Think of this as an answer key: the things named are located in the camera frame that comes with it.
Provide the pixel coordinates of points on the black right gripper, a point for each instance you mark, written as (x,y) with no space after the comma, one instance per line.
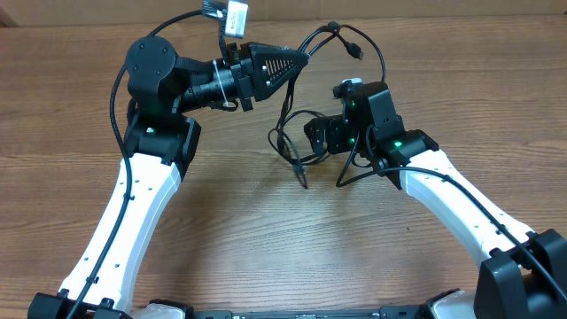
(335,127)

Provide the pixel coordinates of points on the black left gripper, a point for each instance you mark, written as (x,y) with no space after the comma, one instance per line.
(243,69)

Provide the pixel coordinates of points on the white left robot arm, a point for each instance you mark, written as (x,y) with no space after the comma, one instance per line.
(157,147)

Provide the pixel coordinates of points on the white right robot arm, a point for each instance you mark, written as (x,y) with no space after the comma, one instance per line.
(521,273)

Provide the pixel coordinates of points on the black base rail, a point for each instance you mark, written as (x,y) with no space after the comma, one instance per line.
(383,312)

